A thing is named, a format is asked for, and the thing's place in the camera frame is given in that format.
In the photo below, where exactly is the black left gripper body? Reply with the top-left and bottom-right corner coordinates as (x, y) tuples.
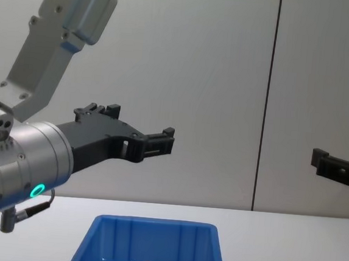
(51, 113), (143, 180)

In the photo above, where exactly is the blue plastic bin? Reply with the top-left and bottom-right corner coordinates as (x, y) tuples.
(67, 210), (232, 261)

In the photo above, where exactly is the thin dark wrist cable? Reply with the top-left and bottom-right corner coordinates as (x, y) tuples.
(15, 186), (56, 220)

